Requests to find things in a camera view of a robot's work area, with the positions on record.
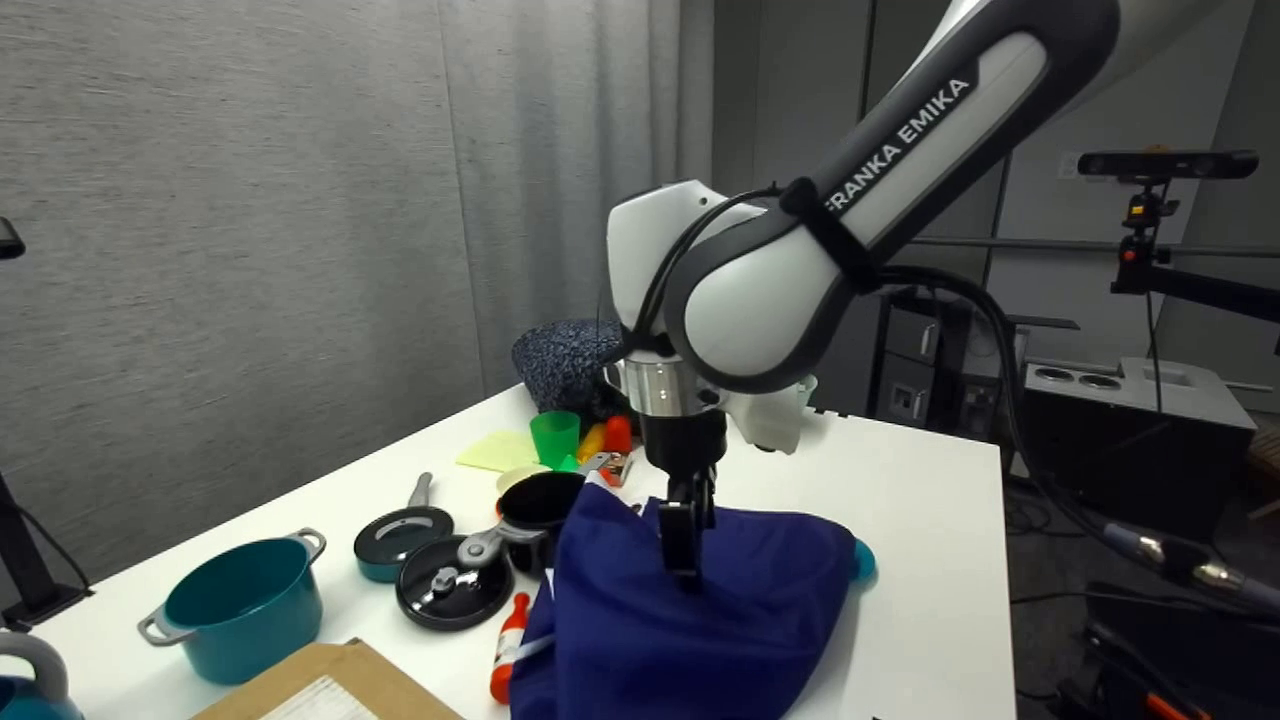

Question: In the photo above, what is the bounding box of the blue cloth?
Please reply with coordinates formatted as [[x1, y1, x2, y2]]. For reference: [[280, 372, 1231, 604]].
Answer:
[[507, 482, 862, 720]]

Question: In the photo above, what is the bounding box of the yellow cloth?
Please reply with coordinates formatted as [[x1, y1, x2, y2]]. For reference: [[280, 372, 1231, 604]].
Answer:
[[455, 429, 542, 474]]

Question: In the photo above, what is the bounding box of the green plastic cup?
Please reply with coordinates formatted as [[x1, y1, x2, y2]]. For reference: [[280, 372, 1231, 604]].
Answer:
[[528, 409, 583, 470]]

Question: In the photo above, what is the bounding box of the dark speckled cushion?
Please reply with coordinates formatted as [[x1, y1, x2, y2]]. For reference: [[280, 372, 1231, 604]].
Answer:
[[511, 319, 628, 422]]

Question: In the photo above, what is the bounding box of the cream toy plate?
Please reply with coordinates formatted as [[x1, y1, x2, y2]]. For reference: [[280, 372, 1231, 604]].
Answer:
[[494, 462, 552, 497]]

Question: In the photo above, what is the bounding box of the black computer tower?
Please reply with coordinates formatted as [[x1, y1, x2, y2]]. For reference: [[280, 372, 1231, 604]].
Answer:
[[868, 288, 1033, 443]]

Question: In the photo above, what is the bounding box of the orange and white toy bottle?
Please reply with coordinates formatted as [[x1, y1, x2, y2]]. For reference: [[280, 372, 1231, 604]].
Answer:
[[488, 591, 532, 705]]

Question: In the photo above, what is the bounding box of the black lid with silver knob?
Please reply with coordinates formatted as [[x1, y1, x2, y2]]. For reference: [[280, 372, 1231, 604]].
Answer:
[[394, 534, 517, 633]]

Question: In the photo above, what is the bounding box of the grey curtain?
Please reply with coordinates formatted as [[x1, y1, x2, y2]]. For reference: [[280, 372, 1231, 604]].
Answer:
[[438, 0, 717, 398]]

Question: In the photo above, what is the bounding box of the small teal pan with lid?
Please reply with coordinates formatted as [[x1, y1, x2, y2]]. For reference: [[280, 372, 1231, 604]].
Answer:
[[352, 471, 457, 585]]

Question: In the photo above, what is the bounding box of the black cabinet with grey top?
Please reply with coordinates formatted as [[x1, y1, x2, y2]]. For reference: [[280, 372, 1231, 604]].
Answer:
[[1018, 354, 1260, 543]]

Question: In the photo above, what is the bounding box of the black saucepan with silver handle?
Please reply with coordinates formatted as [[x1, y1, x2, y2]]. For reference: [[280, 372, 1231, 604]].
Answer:
[[457, 469, 593, 578]]

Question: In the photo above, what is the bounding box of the teal pot with grey handles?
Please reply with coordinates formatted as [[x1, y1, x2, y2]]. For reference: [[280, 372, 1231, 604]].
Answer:
[[137, 527, 329, 687]]

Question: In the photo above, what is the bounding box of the camera on mount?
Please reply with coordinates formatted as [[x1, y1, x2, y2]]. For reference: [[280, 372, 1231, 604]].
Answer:
[[1077, 146, 1280, 357]]

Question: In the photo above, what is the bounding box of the teal kettle with grey handle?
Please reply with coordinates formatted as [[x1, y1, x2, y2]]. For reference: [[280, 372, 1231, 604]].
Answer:
[[0, 631, 87, 720]]

